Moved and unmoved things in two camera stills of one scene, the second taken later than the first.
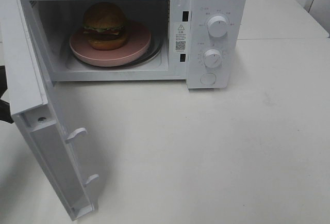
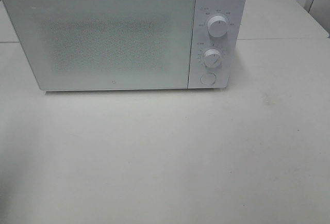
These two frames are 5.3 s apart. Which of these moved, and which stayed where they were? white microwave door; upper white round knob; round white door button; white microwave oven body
Moved: white microwave door
Stayed: round white door button; white microwave oven body; upper white round knob
